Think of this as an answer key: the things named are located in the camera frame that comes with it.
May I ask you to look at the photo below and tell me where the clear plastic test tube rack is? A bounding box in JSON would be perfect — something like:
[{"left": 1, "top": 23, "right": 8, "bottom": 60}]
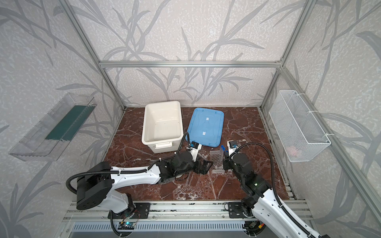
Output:
[{"left": 209, "top": 150, "right": 225, "bottom": 174}]

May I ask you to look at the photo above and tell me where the white plastic storage bin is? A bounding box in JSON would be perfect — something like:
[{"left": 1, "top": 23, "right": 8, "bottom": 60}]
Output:
[{"left": 141, "top": 101, "right": 184, "bottom": 154}]

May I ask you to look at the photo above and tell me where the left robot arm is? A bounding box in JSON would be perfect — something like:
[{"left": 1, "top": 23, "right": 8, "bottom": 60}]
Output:
[{"left": 66, "top": 151, "right": 213, "bottom": 214}]

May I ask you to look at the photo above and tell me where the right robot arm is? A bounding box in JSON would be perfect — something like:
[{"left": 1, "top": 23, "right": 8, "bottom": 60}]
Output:
[{"left": 223, "top": 153, "right": 322, "bottom": 238}]

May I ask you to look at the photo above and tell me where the blue plastic bin lid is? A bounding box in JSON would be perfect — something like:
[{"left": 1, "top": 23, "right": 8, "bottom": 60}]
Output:
[{"left": 187, "top": 108, "right": 224, "bottom": 148}]

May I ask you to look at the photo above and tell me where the pink object in basket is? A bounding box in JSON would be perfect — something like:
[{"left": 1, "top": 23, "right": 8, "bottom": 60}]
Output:
[{"left": 286, "top": 146, "right": 301, "bottom": 157}]

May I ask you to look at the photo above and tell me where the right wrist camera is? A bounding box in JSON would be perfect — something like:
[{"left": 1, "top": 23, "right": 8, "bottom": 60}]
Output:
[{"left": 227, "top": 140, "right": 239, "bottom": 158}]

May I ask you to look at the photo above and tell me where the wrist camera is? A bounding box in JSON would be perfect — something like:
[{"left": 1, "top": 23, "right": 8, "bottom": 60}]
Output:
[
  {"left": 227, "top": 140, "right": 239, "bottom": 158},
  {"left": 188, "top": 141, "right": 202, "bottom": 162}
]

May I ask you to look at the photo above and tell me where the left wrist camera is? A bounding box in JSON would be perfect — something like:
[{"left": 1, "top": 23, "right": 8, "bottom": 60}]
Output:
[{"left": 188, "top": 141, "right": 202, "bottom": 162}]

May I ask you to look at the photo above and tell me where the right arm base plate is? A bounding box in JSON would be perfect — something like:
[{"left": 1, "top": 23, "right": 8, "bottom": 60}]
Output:
[{"left": 225, "top": 202, "right": 254, "bottom": 219}]

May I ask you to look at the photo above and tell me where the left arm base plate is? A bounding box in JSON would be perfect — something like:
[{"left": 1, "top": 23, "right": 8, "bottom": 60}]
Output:
[{"left": 113, "top": 202, "right": 151, "bottom": 220}]

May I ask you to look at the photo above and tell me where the white wire mesh basket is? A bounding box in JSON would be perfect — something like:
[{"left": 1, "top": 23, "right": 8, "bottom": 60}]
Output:
[{"left": 269, "top": 90, "right": 331, "bottom": 162}]

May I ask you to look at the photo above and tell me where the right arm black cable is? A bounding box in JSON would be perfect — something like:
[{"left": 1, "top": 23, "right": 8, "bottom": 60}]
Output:
[{"left": 228, "top": 142, "right": 322, "bottom": 238}]

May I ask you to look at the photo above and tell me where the aluminium frame rail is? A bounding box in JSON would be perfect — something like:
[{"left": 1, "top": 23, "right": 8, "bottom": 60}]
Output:
[{"left": 98, "top": 61, "right": 281, "bottom": 68}]

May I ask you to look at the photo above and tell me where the clear acrylic wall shelf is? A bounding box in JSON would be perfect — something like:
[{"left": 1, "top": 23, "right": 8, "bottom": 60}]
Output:
[{"left": 9, "top": 93, "right": 97, "bottom": 162}]

